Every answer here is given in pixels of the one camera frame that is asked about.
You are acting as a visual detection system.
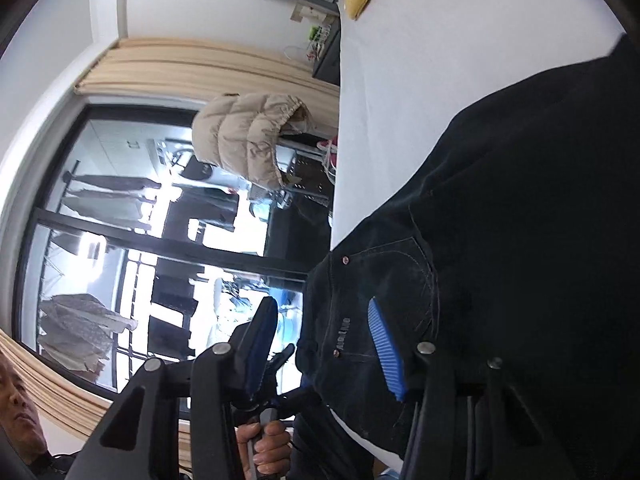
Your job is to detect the black glass door frame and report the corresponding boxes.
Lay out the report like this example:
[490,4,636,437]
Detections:
[12,104,313,397]

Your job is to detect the grey nightstand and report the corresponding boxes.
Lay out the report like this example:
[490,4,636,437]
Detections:
[312,19,342,84]

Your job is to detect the beige curtain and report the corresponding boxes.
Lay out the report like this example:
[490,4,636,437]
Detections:
[75,36,342,133]
[0,329,193,443]

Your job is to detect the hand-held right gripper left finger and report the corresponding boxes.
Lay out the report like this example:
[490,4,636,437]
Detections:
[65,296,279,480]

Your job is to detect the bed with grey headboard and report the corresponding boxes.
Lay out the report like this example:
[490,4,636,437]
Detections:
[249,0,640,480]

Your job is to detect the patterned hanging garment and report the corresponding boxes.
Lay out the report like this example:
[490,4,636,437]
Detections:
[36,291,139,377]

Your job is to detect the black denim pants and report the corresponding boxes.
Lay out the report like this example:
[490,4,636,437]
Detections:
[295,34,640,480]

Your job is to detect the beige puffer jacket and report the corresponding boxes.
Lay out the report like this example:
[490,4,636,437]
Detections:
[192,92,309,192]

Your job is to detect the black cabinet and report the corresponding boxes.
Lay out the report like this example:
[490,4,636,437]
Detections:
[264,132,337,262]

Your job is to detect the beige box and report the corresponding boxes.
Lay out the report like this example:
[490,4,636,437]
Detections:
[291,3,322,24]

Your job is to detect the person's head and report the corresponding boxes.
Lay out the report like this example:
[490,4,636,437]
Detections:
[0,354,49,467]

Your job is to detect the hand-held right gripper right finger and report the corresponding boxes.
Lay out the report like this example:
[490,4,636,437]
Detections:
[366,298,566,480]

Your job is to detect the person's left hand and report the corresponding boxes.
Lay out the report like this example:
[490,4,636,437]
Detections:
[235,419,293,479]

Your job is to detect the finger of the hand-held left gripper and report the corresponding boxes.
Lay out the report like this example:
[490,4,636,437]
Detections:
[262,344,297,398]

